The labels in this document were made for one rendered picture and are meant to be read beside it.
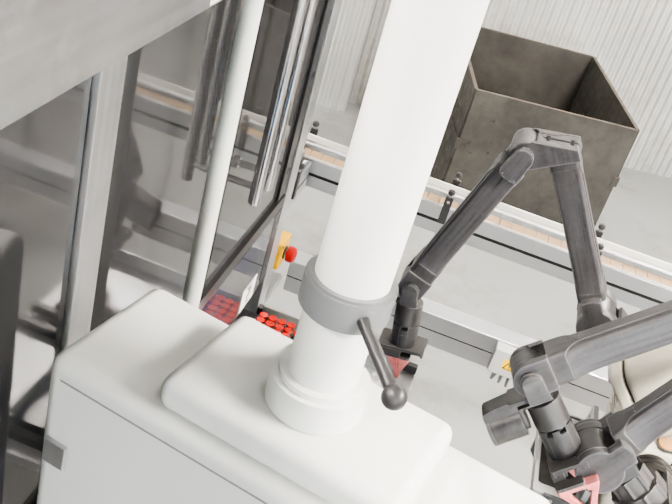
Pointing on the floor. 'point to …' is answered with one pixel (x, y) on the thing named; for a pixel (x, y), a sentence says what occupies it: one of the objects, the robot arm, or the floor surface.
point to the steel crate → (535, 118)
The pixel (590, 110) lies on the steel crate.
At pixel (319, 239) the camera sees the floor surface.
